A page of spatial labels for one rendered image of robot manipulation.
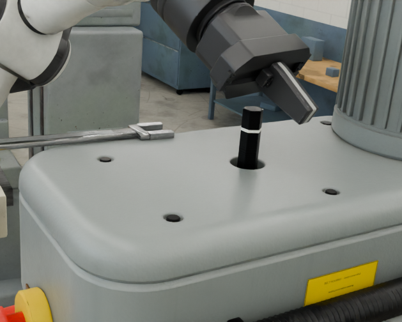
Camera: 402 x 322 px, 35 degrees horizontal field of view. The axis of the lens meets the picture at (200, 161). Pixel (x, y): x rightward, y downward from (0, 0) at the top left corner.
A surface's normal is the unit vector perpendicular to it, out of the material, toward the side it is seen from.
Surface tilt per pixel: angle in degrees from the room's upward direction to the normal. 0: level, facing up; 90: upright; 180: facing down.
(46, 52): 85
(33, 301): 19
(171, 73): 90
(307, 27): 90
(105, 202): 0
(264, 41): 31
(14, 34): 89
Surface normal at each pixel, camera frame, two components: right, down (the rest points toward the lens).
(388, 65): -0.71, 0.20
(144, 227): 0.07, -0.93
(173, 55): -0.86, 0.12
